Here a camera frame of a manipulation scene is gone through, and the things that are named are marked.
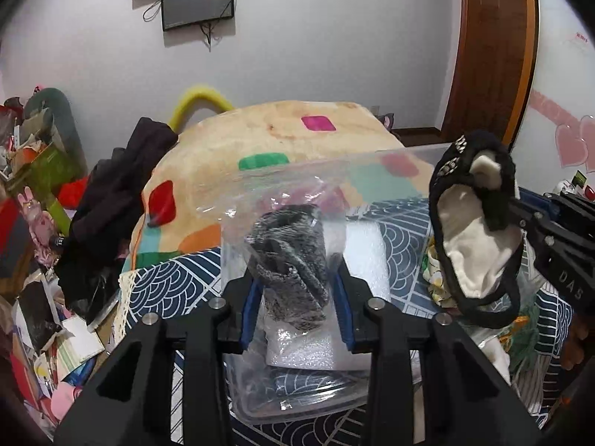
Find clear plastic zip bag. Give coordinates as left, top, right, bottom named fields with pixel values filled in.
left=195, top=143, right=462, bottom=424

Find red cloth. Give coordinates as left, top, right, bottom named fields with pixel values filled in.
left=58, top=180, right=90, bottom=211

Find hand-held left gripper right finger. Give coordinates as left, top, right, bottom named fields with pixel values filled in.
left=328, top=260, right=544, bottom=446

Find small black wall monitor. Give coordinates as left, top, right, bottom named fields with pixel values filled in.
left=161, top=0, right=235, bottom=32

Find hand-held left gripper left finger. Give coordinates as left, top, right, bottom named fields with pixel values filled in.
left=53, top=279, right=262, bottom=446

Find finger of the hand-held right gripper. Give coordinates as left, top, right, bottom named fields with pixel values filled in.
left=520, top=191, right=595, bottom=226
left=508, top=199, right=561, bottom=254

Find floral yellow cloth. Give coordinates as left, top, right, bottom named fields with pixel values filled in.
left=422, top=236, right=462, bottom=308

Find green padded chair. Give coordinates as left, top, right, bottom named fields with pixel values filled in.
left=24, top=87, right=89, bottom=178

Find grey knit sock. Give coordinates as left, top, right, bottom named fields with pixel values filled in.
left=245, top=204, right=332, bottom=334

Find pink cloth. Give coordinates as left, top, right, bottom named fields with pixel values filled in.
left=278, top=185, right=347, bottom=212

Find beige blanket with colour patches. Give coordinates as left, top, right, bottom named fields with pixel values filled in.
left=129, top=100, right=438, bottom=271

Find pile of papers and books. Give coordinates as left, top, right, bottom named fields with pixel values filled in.
left=0, top=260, right=122, bottom=433

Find brown wooden door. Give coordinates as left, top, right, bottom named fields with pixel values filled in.
left=439, top=0, right=541, bottom=150

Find pink heart wall stickers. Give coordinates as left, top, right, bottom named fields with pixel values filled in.
left=530, top=88, right=595, bottom=174

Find blue wave patterned tablecloth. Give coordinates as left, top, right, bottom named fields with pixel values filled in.
left=118, top=194, right=579, bottom=446

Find yellow curved tube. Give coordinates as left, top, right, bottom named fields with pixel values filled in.
left=168, top=84, right=234, bottom=132

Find person's right hand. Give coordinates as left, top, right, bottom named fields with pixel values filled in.
left=560, top=313, right=595, bottom=372

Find green and white cloth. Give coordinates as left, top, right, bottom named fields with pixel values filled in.
left=481, top=283, right=575, bottom=416

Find pink bunny toy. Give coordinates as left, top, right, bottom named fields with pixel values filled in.
left=17, top=186, right=60, bottom=263

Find white foam block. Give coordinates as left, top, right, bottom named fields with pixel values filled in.
left=264, top=220, right=392, bottom=373

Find dark clothes pile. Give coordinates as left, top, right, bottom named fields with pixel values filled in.
left=55, top=117, right=180, bottom=322

